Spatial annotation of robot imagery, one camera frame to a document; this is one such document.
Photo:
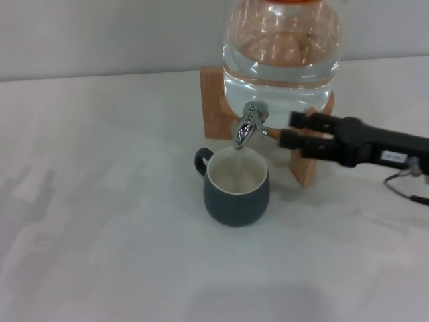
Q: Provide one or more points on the chrome dispenser faucet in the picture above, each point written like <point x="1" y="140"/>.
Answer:
<point x="244" y="131"/>

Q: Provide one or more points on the dark grey ceramic cup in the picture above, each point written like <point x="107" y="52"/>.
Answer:
<point x="234" y="208"/>

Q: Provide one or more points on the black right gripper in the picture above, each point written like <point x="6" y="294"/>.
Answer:
<point x="368" y="144"/>

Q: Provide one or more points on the glass water dispenser jar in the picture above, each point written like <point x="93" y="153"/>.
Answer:
<point x="281" y="60"/>

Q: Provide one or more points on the wooden dispenser stand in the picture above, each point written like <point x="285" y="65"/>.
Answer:
<point x="211" y="107"/>

